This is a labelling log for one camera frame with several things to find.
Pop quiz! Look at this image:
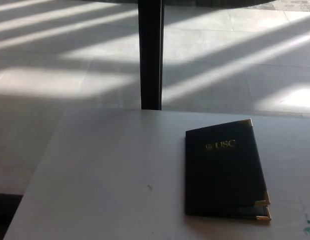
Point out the black USC diary folder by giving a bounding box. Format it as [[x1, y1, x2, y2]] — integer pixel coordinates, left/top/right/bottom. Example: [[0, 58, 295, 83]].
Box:
[[185, 118, 272, 222]]

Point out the dark round rug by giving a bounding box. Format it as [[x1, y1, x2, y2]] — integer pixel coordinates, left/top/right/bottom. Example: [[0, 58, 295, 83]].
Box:
[[163, 0, 275, 8]]

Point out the black vertical window frame post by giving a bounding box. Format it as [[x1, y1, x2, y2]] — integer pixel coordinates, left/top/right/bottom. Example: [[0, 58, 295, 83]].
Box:
[[138, 0, 165, 111]]

